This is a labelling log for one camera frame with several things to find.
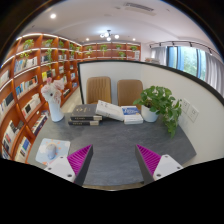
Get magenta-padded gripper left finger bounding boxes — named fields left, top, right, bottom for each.
left=43, top=143, right=94, bottom=187

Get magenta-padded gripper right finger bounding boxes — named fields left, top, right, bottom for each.
left=134, top=144, right=185, bottom=185

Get pastel cartoon print mouse pad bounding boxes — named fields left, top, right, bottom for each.
left=34, top=137, right=72, bottom=166

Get white pitcher vase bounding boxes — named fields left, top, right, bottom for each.
left=47, top=99, right=65, bottom=123

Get blue and white book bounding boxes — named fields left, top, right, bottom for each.
left=120, top=105, right=144, bottom=125

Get green plant in white pot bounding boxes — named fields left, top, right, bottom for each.
left=132, top=85, right=183, bottom=138

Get thick white book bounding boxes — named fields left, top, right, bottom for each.
left=95, top=99, right=126, bottom=122

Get pink and white flower bouquet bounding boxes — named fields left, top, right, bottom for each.
left=40, top=77, right=66, bottom=105

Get tan upholstered chair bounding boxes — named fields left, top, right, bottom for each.
left=116, top=78, right=144, bottom=111
left=86, top=76, right=113, bottom=105

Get orange wooden shelf unit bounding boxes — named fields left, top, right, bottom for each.
left=0, top=32, right=142, bottom=164

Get grey curtain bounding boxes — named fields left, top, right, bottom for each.
left=203, top=51, right=224, bottom=98

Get window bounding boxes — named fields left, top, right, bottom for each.
left=166, top=45, right=208, bottom=81

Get ceiling lights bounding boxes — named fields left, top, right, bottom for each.
left=99, top=29, right=120, bottom=42

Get ceiling air vent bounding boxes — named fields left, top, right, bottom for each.
left=123, top=2, right=156, bottom=14

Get white wall socket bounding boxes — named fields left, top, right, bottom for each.
left=186, top=104, right=200, bottom=124
left=179, top=98, right=191, bottom=115

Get black track light rail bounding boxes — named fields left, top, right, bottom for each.
left=148, top=40, right=214, bottom=56

